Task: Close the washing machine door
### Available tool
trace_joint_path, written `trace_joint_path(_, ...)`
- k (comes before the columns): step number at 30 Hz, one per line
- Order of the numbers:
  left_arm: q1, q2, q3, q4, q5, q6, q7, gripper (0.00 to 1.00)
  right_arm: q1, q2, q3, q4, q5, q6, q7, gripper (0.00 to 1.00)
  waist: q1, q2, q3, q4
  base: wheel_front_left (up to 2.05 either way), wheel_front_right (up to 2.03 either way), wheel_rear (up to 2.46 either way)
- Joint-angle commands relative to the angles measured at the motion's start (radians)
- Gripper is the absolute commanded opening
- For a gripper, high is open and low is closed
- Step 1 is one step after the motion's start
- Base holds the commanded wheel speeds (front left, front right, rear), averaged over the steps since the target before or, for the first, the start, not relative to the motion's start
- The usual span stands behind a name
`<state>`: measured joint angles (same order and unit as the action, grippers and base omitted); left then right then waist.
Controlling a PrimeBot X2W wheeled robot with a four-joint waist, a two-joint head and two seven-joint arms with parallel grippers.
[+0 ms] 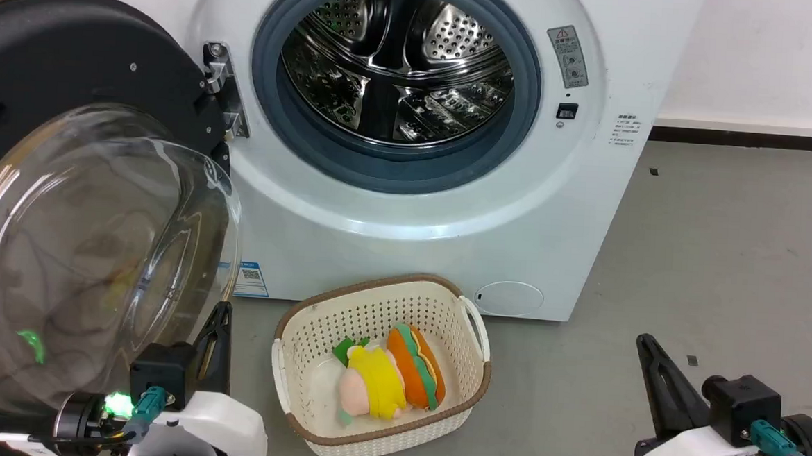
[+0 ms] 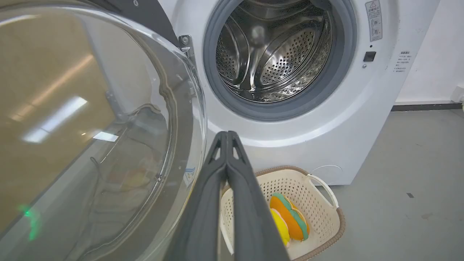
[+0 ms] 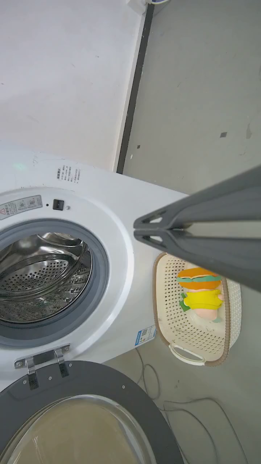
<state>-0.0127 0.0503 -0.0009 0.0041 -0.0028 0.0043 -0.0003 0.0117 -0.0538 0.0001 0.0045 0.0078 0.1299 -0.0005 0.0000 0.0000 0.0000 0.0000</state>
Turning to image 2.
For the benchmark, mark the warning sticker with red triangle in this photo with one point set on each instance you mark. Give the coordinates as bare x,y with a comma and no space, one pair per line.
373,20

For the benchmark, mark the round glass washing machine door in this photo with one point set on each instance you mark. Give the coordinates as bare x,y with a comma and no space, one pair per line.
90,130

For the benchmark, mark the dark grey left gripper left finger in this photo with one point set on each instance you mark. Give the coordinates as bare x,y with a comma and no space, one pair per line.
203,217

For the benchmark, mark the cream perforated laundry basket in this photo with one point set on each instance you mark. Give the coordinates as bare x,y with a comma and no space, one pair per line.
319,214

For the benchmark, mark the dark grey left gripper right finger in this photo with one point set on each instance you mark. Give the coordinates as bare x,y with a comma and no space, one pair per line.
250,217

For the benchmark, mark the white front-load washing machine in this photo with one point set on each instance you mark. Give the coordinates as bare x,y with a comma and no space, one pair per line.
348,119

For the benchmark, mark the orange and green plush toy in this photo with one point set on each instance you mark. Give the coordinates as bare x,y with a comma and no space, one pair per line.
291,217

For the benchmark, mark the yellow plush toy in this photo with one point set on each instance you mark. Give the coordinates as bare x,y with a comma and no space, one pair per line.
282,228

